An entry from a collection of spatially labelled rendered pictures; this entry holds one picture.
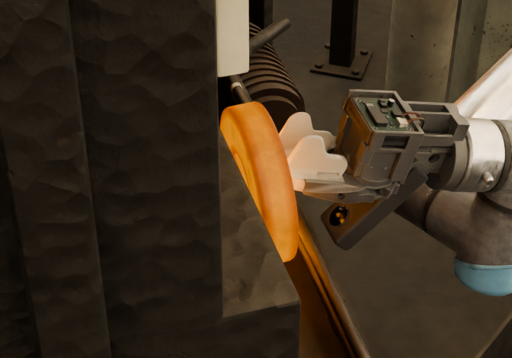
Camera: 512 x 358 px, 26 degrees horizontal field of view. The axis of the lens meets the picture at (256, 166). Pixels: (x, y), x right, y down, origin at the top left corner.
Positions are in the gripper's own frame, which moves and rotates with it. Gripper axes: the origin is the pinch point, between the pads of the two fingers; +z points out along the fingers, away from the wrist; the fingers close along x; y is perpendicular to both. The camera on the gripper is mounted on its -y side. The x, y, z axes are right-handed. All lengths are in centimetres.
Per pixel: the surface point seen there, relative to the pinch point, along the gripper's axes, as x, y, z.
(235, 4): 25.8, 31.7, 18.3
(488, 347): 23.6, -0.3, -13.5
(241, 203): 16.4, 9.4, 9.2
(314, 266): 7.7, -5.6, -4.8
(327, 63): -118, -62, -72
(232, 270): 23.2, 8.9, 11.9
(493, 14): -82, -26, -82
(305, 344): 12.4, -11.2, -3.9
